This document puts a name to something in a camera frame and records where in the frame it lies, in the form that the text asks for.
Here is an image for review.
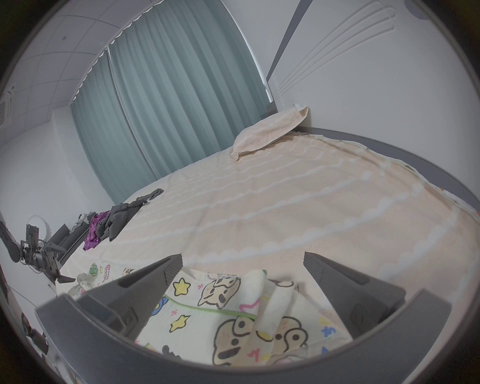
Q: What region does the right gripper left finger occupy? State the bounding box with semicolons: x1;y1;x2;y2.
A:
75;254;183;340

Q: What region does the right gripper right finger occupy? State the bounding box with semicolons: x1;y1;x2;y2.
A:
304;251;408;340

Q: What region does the white printed pyjama top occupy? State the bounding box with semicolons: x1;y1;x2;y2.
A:
56;262;354;367

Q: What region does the bed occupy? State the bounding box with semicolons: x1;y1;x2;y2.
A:
56;0;480;367

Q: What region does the purple garment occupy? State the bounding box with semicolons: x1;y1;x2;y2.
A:
82;211;112;251

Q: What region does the black garment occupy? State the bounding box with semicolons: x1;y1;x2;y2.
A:
100;188;165;243

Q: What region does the pale pink pillow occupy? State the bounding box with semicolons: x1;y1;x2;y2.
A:
229;104;310;161

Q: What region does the blue-green curtain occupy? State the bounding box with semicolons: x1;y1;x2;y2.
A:
69;0;277;205

